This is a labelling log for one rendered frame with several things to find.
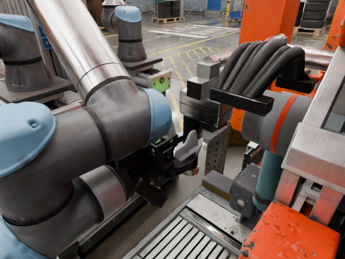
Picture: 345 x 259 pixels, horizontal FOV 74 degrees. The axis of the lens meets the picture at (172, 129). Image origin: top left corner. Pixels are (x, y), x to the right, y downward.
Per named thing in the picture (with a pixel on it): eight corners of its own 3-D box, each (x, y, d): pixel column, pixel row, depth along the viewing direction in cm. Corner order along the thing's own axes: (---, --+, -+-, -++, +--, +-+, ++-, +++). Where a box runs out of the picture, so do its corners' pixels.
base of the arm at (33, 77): (0, 86, 82) (-12, 57, 77) (42, 75, 93) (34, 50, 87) (18, 95, 74) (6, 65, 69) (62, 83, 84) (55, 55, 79)
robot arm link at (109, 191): (107, 231, 33) (77, 202, 37) (132, 211, 36) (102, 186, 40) (99, 193, 29) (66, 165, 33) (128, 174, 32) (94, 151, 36)
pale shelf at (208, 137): (209, 144, 120) (209, 140, 119) (184, 133, 130) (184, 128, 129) (246, 116, 148) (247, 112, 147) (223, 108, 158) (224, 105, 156)
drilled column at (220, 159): (215, 181, 156) (223, 128, 135) (204, 174, 162) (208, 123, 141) (223, 174, 163) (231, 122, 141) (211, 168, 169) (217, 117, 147)
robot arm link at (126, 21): (125, 40, 105) (121, 6, 98) (112, 36, 114) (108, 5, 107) (147, 38, 111) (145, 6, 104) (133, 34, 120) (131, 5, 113)
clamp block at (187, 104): (217, 129, 40) (221, 101, 38) (178, 113, 45) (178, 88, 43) (232, 118, 43) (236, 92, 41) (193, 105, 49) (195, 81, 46)
